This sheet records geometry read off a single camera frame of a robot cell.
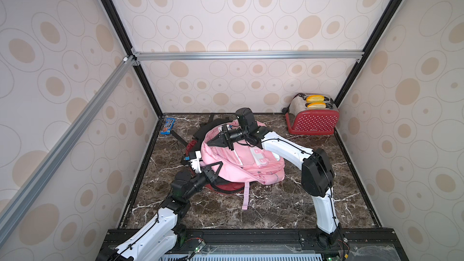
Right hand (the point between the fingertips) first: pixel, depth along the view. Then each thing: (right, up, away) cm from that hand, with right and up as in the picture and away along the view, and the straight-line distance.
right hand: (205, 147), depth 72 cm
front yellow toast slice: (+56, +20, +25) cm, 64 cm away
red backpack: (+13, -21, +12) cm, 27 cm away
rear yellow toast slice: (+57, +25, +28) cm, 68 cm away
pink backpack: (+17, -8, +9) cm, 20 cm away
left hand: (+8, -8, +2) cm, 12 cm away
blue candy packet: (-30, +9, +40) cm, 51 cm away
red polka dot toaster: (+54, +16, +25) cm, 61 cm away
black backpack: (-9, +7, +31) cm, 33 cm away
